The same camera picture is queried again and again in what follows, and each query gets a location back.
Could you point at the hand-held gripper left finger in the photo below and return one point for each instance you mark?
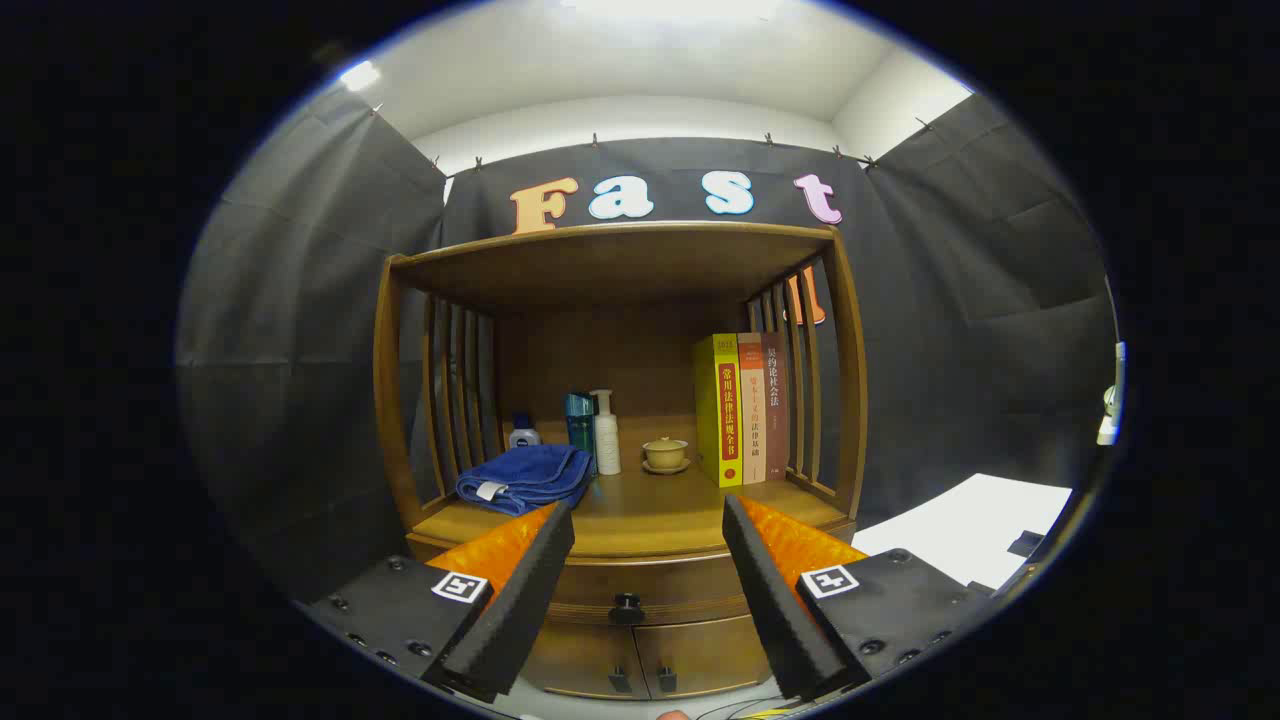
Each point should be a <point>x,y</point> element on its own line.
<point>520,600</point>

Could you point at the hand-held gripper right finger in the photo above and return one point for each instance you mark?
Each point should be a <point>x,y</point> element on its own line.
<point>775,610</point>

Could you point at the wooden drawer with black knob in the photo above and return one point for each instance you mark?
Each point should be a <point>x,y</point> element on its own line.
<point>640,580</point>

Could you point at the wooden cabinet door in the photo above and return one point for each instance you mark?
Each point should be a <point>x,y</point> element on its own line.
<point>585,660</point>
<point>705,655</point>

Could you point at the wooden countertop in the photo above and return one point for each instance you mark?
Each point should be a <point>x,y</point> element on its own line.
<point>650,510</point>

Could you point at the white drawer cabinet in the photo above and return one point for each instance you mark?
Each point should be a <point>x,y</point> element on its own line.
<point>980,520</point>

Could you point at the wooden cabinet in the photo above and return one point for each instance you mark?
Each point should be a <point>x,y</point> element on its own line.
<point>610,265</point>

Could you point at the blue folded towel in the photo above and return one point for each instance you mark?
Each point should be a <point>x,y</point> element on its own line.
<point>525,478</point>

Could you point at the small white blue-capped bottle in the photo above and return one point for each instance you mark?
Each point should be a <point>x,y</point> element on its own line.
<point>524,436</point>

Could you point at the beige saucer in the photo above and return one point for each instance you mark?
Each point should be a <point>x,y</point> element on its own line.
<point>666,469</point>

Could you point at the white pump bottle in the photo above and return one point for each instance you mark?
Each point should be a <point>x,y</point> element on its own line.
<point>607,440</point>

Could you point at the teal blue bottle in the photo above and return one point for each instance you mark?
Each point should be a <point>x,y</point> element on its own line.
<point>579,425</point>

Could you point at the beige lidded teacup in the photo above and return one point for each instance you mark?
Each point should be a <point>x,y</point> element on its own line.
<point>665,453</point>

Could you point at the yellow book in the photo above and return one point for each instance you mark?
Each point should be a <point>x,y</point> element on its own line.
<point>715,420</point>

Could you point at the brown book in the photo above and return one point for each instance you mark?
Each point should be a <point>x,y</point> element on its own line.
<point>776,410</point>

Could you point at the orange and white book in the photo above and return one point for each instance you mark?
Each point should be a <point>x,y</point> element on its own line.
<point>752,410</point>

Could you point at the black backdrop cloth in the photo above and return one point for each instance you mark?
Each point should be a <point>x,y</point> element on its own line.
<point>300,300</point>

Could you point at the white object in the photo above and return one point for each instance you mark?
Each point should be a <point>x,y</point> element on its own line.
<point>1110,420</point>

